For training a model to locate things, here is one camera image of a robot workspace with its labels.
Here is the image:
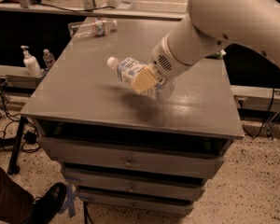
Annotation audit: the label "black shoe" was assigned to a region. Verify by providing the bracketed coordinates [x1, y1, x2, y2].
[28, 182, 67, 224]

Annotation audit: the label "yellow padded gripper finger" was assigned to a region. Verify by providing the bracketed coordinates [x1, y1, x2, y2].
[132, 64, 161, 93]

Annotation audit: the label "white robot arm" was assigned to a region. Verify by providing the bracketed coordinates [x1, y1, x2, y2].
[132, 0, 280, 93]

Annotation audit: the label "green snack bag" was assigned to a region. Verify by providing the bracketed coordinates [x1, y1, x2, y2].
[206, 49, 226, 60]

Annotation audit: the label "clear water bottle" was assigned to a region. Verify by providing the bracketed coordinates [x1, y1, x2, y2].
[68, 18, 118, 38]

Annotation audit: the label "black stand leg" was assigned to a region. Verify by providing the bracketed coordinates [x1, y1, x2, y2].
[7, 117, 28, 175]

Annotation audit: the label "metal frame rail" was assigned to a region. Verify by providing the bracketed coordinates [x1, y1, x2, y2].
[0, 2, 185, 21]

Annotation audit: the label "middle grey drawer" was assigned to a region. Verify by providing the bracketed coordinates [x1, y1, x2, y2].
[63, 168, 205, 202]

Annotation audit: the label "black floor cables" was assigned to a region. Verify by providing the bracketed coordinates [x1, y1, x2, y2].
[0, 77, 42, 155]

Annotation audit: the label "bottom grey drawer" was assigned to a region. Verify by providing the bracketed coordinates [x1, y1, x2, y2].
[77, 189, 193, 216]

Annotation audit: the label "blue label plastic bottle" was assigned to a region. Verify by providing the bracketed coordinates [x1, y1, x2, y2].
[107, 57, 175, 101]

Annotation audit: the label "brown trouser leg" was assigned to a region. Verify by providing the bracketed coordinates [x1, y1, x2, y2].
[0, 167, 34, 224]

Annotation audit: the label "top grey drawer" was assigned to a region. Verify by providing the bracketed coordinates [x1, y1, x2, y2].
[38, 137, 224, 179]

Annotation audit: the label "white pump dispenser bottle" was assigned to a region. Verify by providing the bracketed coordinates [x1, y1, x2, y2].
[21, 46, 41, 77]

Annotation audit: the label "small clear bottle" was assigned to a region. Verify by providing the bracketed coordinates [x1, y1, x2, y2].
[43, 49, 56, 69]

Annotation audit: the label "grey drawer cabinet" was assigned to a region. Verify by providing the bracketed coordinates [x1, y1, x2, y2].
[20, 18, 245, 217]

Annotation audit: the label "grey drawer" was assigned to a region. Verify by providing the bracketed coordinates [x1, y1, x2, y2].
[38, 137, 224, 179]
[63, 168, 205, 202]
[77, 189, 193, 216]

